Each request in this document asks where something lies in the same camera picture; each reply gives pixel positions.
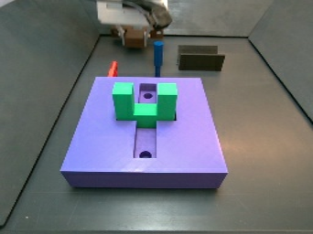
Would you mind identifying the brown T-shaped block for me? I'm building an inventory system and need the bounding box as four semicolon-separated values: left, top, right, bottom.
121;27;164;49

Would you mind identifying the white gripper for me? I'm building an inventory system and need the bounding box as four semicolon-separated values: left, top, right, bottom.
96;0;172;47

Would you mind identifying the purple base block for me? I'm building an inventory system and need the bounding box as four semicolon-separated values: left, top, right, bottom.
61;77;227;188

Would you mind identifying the blue hexagonal peg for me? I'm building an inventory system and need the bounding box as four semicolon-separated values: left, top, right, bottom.
152;41;163;77

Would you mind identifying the red hexagonal peg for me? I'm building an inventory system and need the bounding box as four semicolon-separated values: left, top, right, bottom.
107;60;117;77

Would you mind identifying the green U-shaped block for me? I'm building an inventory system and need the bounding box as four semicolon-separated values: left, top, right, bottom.
112;82;177;128

